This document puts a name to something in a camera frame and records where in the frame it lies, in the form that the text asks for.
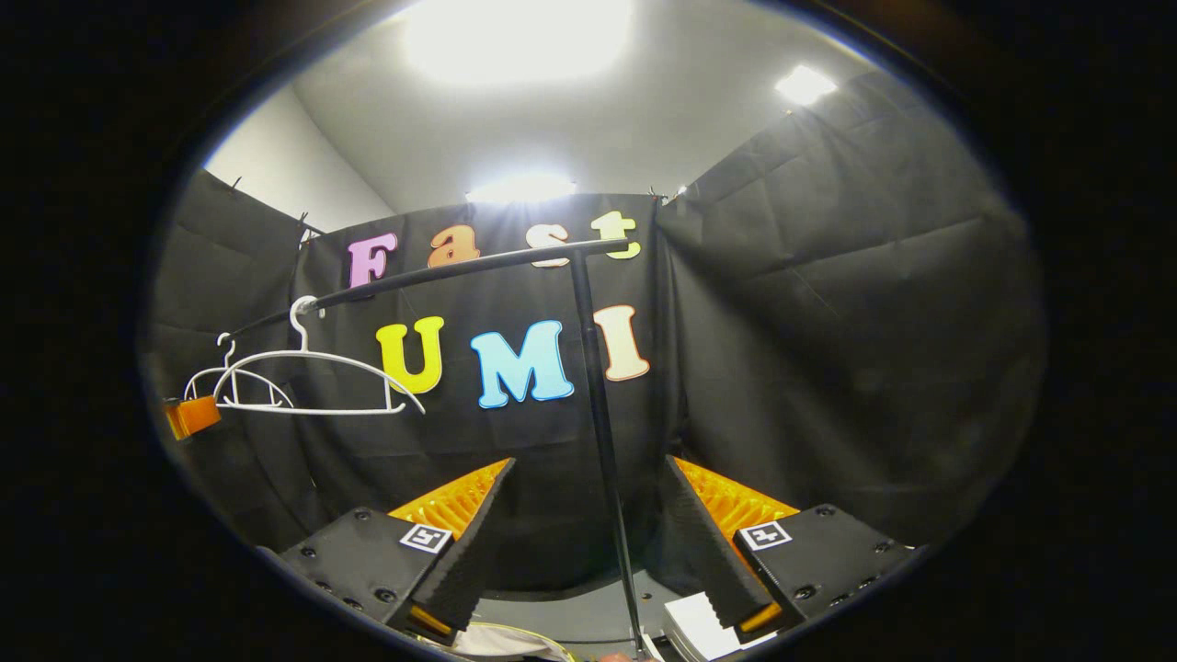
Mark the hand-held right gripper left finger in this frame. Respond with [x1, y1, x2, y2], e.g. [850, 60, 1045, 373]
[276, 457, 518, 646]

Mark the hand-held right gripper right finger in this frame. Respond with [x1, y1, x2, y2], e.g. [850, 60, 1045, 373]
[664, 455, 920, 645]

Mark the white plastic hanger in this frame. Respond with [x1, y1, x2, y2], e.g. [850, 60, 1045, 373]
[213, 296, 427, 417]
[184, 333, 295, 411]

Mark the white box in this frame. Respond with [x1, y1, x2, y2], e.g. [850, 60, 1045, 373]
[662, 591, 781, 662]

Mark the black metal garment rack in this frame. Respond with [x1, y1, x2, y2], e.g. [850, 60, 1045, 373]
[221, 239, 649, 658]

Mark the black backdrop cloth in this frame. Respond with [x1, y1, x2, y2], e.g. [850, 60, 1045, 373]
[138, 69, 1049, 594]

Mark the ceiling light panel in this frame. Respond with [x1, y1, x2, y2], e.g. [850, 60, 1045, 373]
[775, 64, 840, 108]
[403, 0, 637, 86]
[464, 171, 580, 205]

